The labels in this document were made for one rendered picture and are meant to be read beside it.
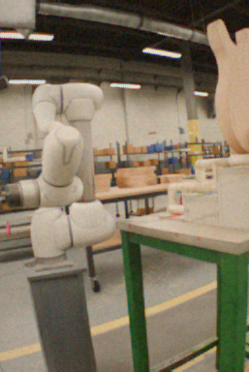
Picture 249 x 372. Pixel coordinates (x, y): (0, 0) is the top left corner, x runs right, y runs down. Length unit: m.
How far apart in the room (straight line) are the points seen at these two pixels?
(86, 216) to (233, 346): 0.86
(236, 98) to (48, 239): 0.98
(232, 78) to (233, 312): 0.61
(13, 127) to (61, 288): 10.84
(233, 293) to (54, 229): 0.87
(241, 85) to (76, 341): 1.30
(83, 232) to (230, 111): 0.87
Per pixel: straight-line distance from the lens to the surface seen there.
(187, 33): 7.70
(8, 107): 12.18
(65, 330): 1.52
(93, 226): 1.42
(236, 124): 0.84
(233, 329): 0.86
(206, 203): 0.95
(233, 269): 0.79
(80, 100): 1.40
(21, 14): 0.59
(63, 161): 0.87
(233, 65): 0.90
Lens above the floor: 1.12
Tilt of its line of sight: 3 degrees down
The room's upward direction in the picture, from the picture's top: 5 degrees counter-clockwise
